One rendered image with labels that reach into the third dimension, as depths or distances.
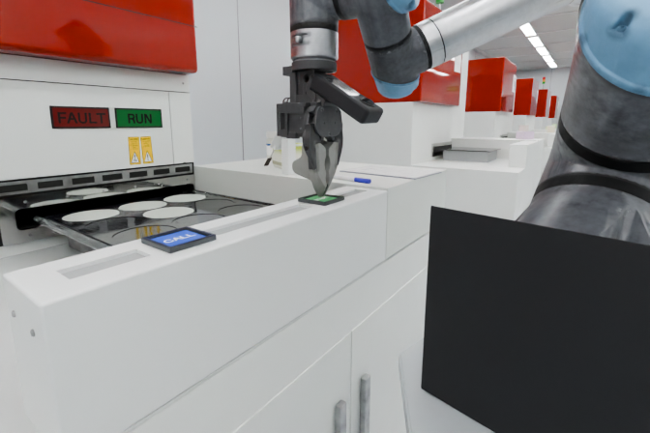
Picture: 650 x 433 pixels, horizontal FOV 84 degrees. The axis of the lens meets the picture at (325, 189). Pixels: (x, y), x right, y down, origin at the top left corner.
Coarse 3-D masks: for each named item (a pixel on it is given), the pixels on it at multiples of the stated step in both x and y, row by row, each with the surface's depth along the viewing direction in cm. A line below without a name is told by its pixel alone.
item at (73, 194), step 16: (176, 176) 101; (192, 176) 105; (48, 192) 77; (64, 192) 79; (80, 192) 82; (96, 192) 84; (112, 192) 87; (0, 208) 71; (16, 208) 73; (0, 224) 71; (0, 240) 72; (16, 240) 73; (32, 240) 75
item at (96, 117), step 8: (56, 112) 77; (64, 112) 78; (72, 112) 80; (80, 112) 81; (88, 112) 82; (96, 112) 83; (104, 112) 85; (56, 120) 77; (64, 120) 78; (72, 120) 80; (80, 120) 81; (88, 120) 82; (96, 120) 84; (104, 120) 85
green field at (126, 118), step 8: (120, 112) 88; (128, 112) 89; (136, 112) 91; (144, 112) 92; (152, 112) 94; (160, 112) 96; (120, 120) 88; (128, 120) 89; (136, 120) 91; (144, 120) 93; (152, 120) 94; (160, 120) 96
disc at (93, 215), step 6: (96, 210) 80; (102, 210) 80; (108, 210) 80; (114, 210) 80; (66, 216) 74; (72, 216) 74; (78, 216) 74; (84, 216) 74; (90, 216) 74; (96, 216) 74; (102, 216) 74; (108, 216) 74
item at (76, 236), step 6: (36, 216) 73; (42, 216) 73; (42, 222) 70; (48, 222) 69; (54, 222) 68; (54, 228) 66; (60, 228) 65; (66, 228) 65; (66, 234) 63; (72, 234) 62; (78, 234) 61; (78, 240) 60; (84, 240) 59; (90, 240) 58; (96, 240) 58; (90, 246) 58; (96, 246) 56; (102, 246) 56; (108, 246) 55
